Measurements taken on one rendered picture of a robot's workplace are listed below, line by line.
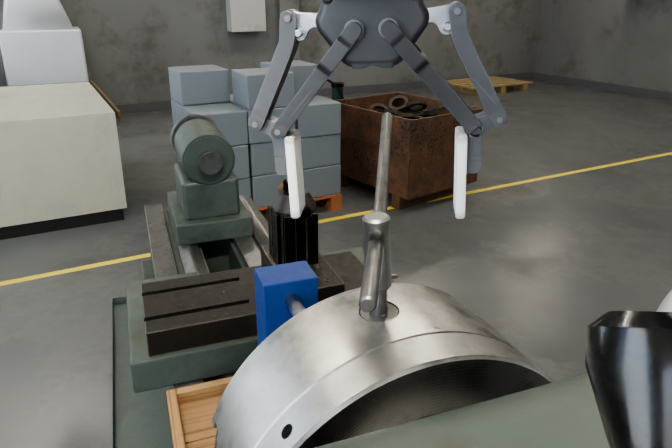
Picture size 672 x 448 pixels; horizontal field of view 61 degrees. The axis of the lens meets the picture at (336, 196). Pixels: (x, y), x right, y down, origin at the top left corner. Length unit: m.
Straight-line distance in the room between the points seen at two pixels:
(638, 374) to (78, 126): 3.95
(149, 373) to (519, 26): 10.67
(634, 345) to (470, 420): 0.20
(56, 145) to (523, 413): 3.83
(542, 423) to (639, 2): 10.14
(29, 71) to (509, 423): 6.98
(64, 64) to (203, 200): 5.71
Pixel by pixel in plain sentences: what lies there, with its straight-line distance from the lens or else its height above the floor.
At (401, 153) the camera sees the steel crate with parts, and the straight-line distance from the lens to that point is 4.05.
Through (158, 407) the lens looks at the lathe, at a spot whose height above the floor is 0.54.
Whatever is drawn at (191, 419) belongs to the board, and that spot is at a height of 0.88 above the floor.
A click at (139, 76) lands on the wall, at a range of 8.13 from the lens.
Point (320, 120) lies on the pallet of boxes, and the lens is 3.93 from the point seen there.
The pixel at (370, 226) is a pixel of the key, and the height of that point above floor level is 1.32.
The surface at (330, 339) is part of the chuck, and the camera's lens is 0.47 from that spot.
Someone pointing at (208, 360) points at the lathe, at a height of 0.90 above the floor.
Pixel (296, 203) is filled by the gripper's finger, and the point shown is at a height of 1.32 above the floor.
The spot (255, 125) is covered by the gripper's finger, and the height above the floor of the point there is 1.39.
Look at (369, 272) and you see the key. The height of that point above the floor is 1.31.
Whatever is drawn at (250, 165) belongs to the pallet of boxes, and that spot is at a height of 0.42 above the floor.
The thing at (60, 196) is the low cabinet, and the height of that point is 0.24.
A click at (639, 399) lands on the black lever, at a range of 0.18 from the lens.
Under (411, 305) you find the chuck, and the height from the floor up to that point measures 1.24.
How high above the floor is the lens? 1.49
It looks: 19 degrees down
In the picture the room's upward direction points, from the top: straight up
